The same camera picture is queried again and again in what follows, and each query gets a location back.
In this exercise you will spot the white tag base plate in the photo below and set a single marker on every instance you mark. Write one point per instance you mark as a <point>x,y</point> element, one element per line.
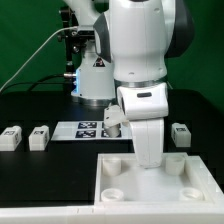
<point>86,130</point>

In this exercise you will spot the white L-shaped obstacle wall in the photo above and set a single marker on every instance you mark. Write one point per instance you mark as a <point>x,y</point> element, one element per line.
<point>117,212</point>

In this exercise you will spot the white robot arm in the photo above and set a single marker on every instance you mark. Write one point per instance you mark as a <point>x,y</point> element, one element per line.
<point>136,36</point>

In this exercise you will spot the white square tabletop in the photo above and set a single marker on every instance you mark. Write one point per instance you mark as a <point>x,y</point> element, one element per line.
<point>179,178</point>

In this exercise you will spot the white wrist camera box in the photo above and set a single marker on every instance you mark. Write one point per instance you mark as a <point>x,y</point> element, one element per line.
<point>136,104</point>

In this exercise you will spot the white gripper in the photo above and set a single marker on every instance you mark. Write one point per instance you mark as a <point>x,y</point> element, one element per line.
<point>148,141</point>

